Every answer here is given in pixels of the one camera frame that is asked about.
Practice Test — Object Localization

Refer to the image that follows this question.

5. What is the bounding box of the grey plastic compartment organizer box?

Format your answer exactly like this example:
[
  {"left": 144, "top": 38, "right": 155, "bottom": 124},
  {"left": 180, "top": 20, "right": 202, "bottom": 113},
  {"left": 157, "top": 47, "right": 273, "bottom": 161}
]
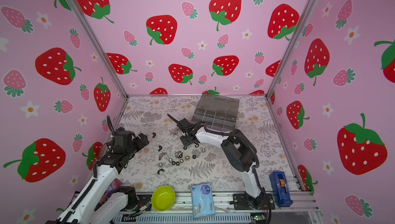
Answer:
[{"left": 191, "top": 93, "right": 240, "bottom": 132}]

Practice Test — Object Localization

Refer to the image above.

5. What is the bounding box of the lime green bowl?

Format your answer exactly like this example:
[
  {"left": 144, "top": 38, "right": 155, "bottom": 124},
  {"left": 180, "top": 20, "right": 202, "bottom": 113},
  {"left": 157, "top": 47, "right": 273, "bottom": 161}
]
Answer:
[{"left": 151, "top": 186, "right": 175, "bottom": 212}]

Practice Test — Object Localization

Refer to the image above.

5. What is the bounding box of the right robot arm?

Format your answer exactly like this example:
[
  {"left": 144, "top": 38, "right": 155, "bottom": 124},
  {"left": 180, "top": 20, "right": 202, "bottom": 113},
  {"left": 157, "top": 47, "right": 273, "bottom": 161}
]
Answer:
[{"left": 171, "top": 118, "right": 265, "bottom": 199}]

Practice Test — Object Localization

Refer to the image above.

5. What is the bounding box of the aluminium front rail frame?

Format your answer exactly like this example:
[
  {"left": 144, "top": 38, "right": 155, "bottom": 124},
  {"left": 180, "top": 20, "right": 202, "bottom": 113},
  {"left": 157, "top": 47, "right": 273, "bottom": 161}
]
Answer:
[{"left": 66, "top": 191, "right": 325, "bottom": 224}]

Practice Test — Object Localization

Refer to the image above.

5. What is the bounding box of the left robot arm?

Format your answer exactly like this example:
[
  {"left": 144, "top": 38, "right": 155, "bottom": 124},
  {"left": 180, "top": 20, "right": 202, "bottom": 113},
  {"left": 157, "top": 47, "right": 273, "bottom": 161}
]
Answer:
[{"left": 47, "top": 127, "right": 149, "bottom": 224}]

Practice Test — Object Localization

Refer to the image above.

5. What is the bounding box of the blue tissue pack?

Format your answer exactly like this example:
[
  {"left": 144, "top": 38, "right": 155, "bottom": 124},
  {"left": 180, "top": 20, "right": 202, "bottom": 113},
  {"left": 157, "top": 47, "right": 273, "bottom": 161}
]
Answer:
[{"left": 191, "top": 183, "right": 216, "bottom": 220}]

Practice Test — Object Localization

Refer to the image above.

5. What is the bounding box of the blue tape dispenser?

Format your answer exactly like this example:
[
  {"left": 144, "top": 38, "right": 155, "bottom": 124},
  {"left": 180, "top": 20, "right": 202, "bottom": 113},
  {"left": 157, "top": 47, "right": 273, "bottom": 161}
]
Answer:
[{"left": 270, "top": 171, "right": 293, "bottom": 208}]

